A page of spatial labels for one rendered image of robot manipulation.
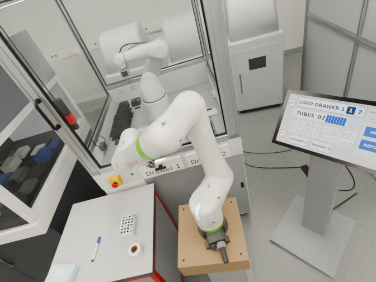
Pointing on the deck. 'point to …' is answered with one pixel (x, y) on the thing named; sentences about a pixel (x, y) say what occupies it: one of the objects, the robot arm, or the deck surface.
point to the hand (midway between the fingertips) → (154, 165)
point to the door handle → (45, 115)
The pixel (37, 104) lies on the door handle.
